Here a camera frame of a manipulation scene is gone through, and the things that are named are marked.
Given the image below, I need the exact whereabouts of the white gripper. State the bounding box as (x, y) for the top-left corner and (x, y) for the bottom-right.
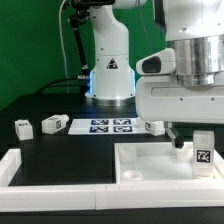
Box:
(135, 75), (224, 149)

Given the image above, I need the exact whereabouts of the white square table top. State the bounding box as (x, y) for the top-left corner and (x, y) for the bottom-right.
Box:
(114, 142), (224, 186)

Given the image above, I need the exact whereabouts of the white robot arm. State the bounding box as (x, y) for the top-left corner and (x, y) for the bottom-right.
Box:
(72, 0), (224, 124)

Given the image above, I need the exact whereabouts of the white sheet with tags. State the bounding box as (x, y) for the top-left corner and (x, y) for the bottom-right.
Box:
(69, 118), (147, 135)

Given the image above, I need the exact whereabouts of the white U-shaped fence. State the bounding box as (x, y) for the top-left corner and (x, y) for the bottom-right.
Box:
(0, 149), (224, 212)

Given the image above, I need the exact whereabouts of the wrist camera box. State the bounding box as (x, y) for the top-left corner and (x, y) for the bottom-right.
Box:
(136, 48), (176, 76)

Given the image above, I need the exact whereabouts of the black cable at base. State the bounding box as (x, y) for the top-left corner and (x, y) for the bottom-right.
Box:
(34, 77), (90, 95)

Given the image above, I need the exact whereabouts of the white cable behind robot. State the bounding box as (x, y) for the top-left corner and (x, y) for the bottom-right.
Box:
(57, 0), (70, 80)

